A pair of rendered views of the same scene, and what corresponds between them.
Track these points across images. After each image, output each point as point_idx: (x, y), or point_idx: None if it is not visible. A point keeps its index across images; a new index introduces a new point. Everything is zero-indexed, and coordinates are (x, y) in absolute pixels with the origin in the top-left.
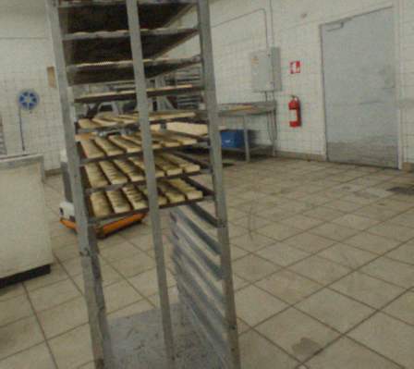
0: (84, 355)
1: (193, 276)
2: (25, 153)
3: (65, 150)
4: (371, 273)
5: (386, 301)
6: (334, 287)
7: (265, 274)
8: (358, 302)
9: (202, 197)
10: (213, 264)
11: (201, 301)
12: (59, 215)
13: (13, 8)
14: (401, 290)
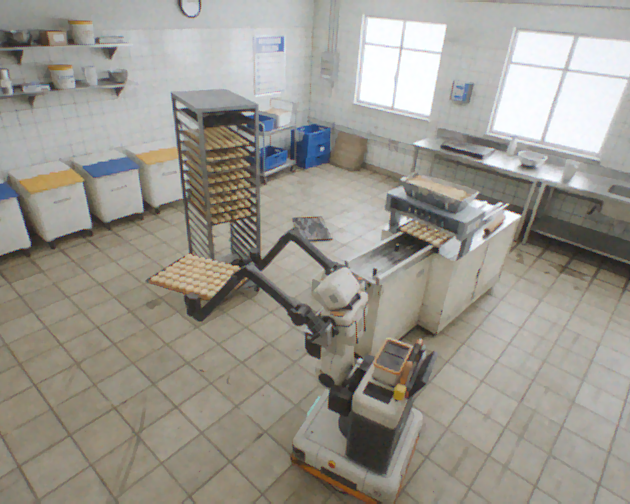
0: (266, 293)
1: (202, 253)
2: (375, 266)
3: (408, 344)
4: (68, 360)
5: (85, 334)
6: (108, 344)
7: (152, 354)
8: (104, 331)
9: (190, 197)
10: (191, 226)
11: (199, 248)
12: (480, 500)
13: None
14: (66, 343)
